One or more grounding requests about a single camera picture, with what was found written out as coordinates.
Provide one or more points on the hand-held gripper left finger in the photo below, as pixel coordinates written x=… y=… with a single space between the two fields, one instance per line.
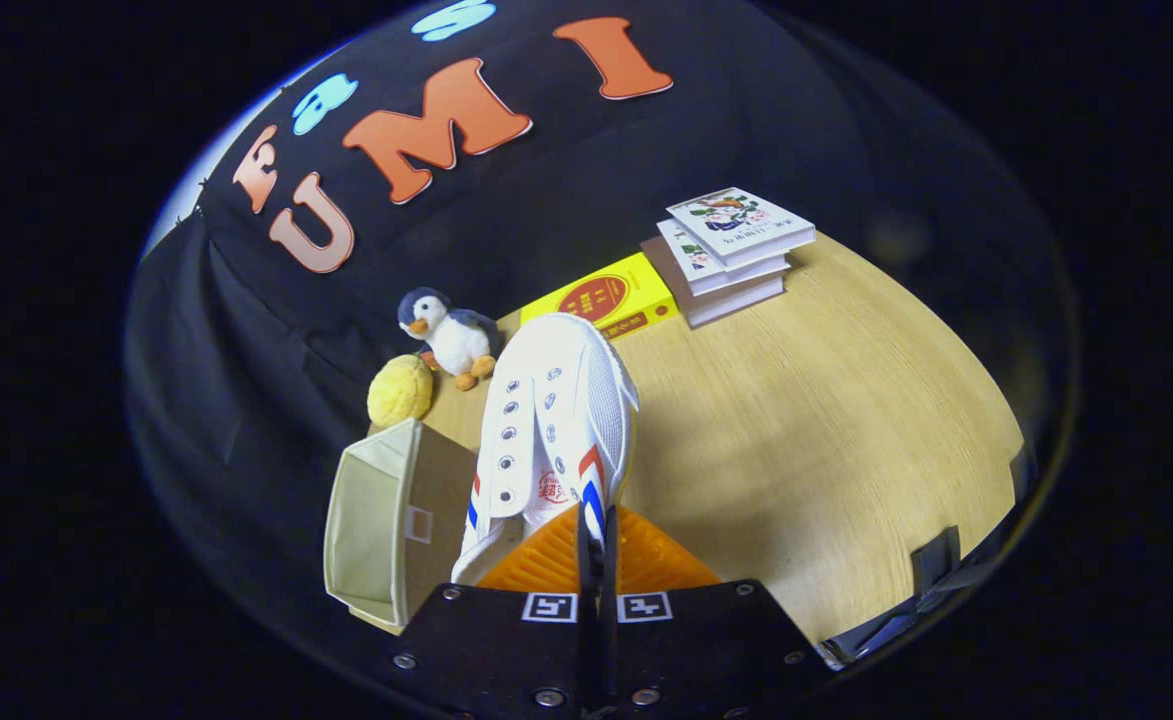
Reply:
x=506 y=650

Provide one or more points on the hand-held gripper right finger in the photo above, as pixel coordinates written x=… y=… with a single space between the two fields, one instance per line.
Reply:
x=706 y=650

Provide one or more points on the beige fabric storage box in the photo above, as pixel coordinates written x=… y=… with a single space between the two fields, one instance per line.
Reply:
x=376 y=520

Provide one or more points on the white canvas shoe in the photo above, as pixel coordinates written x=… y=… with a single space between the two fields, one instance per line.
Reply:
x=566 y=400

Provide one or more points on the yellow bun plush toy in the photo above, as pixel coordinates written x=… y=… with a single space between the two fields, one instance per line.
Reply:
x=399 y=392

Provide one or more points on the penguin plush toy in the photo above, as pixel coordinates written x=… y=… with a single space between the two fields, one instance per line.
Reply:
x=456 y=340

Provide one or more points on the brown book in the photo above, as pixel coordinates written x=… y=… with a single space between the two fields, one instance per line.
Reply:
x=736 y=305

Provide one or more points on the yellow book with red circle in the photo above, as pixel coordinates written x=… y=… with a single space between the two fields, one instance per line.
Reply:
x=626 y=290

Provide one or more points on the white illustrated book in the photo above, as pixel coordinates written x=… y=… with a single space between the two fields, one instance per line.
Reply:
x=736 y=225

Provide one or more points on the black backdrop cloth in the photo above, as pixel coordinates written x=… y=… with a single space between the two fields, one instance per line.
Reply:
x=746 y=130

